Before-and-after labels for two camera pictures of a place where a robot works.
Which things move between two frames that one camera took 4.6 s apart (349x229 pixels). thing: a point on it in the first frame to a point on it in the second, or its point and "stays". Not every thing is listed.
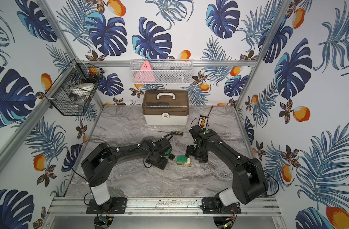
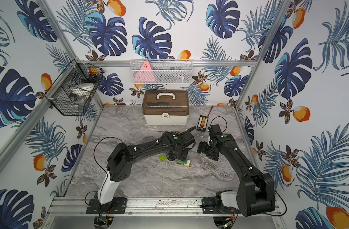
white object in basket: (84, 88) stays
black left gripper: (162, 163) to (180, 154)
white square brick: (188, 162) stays
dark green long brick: (181, 159) stays
